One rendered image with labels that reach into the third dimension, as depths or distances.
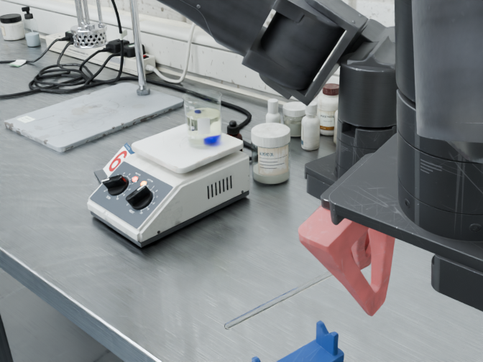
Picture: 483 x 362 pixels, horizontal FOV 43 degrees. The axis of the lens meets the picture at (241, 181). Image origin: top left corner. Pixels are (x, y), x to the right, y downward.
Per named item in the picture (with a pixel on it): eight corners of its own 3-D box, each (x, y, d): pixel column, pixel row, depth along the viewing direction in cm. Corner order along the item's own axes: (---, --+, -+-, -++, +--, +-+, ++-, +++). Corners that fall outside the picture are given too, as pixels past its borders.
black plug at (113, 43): (108, 56, 146) (107, 47, 145) (97, 52, 149) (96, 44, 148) (131, 49, 151) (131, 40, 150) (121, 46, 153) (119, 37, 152)
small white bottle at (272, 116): (272, 141, 109) (271, 103, 106) (263, 136, 111) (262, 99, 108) (283, 137, 110) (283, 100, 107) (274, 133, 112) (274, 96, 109)
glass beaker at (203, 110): (231, 146, 87) (228, 92, 83) (198, 156, 85) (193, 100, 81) (210, 133, 92) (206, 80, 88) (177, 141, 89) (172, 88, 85)
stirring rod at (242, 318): (226, 326, 51) (392, 241, 61) (222, 322, 51) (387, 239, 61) (226, 332, 51) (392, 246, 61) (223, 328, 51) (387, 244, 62)
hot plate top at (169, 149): (180, 175, 81) (180, 169, 80) (128, 149, 89) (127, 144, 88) (246, 147, 88) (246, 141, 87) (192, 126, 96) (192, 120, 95)
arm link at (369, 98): (332, 54, 49) (406, 60, 47) (353, 32, 54) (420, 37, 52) (329, 135, 52) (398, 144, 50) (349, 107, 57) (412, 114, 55)
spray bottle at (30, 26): (29, 47, 170) (21, 8, 165) (25, 44, 173) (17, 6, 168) (42, 45, 172) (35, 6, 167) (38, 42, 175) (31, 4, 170)
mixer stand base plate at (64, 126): (60, 152, 108) (59, 147, 107) (2, 126, 120) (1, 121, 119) (186, 104, 127) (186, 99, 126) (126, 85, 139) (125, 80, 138)
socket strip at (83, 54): (139, 77, 144) (137, 58, 142) (46, 49, 168) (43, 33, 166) (157, 71, 147) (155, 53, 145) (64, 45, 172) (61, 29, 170)
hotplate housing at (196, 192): (141, 251, 79) (134, 197, 76) (88, 215, 88) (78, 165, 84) (263, 191, 93) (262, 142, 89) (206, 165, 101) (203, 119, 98)
